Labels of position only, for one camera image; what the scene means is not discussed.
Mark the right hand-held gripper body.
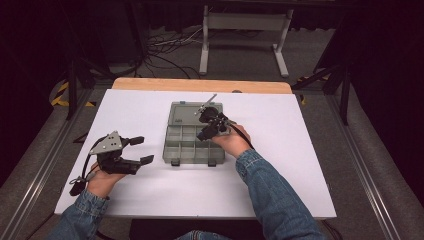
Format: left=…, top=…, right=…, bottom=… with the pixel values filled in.
left=194, top=93, right=233, bottom=143

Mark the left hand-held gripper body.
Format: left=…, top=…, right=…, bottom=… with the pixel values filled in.
left=88, top=130, right=143, bottom=176

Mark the person's left hand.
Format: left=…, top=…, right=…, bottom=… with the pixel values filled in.
left=85, top=162, right=128, bottom=200

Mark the person's right hand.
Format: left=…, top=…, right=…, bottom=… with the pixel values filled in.
left=210, top=123, right=253, bottom=160

